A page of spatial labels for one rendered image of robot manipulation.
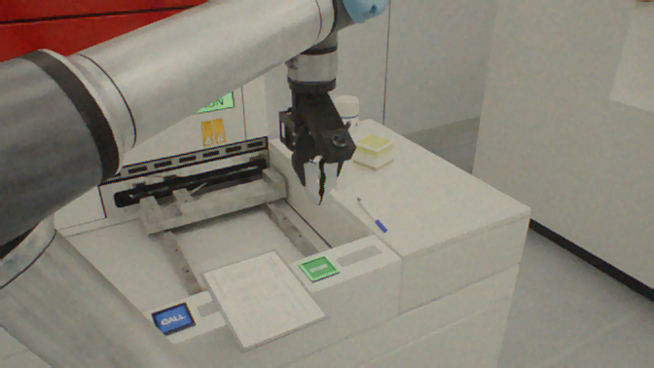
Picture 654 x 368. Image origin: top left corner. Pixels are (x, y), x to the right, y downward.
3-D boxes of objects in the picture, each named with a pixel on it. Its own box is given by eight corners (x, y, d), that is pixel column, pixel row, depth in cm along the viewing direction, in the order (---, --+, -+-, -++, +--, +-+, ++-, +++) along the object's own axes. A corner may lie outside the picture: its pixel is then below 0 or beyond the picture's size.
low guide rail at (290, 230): (250, 195, 143) (249, 185, 141) (257, 193, 144) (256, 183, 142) (341, 298, 104) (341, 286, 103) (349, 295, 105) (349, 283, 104)
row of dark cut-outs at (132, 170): (98, 181, 123) (95, 172, 121) (265, 145, 142) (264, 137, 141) (98, 183, 122) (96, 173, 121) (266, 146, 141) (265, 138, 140)
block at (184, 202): (173, 201, 128) (171, 190, 126) (187, 198, 129) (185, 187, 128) (182, 215, 122) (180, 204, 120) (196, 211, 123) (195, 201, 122)
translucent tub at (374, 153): (351, 165, 126) (352, 141, 123) (370, 157, 131) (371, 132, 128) (376, 175, 122) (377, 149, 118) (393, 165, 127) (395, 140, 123)
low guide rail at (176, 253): (153, 220, 131) (151, 209, 129) (161, 218, 132) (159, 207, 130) (215, 347, 93) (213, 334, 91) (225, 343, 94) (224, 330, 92)
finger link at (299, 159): (316, 177, 82) (316, 128, 78) (322, 182, 81) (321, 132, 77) (291, 184, 80) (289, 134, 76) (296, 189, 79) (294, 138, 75)
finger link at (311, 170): (305, 193, 87) (304, 144, 83) (321, 208, 83) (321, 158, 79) (288, 198, 86) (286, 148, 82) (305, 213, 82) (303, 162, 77)
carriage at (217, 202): (139, 219, 125) (137, 209, 124) (273, 185, 141) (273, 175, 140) (147, 235, 119) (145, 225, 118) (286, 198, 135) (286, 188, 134)
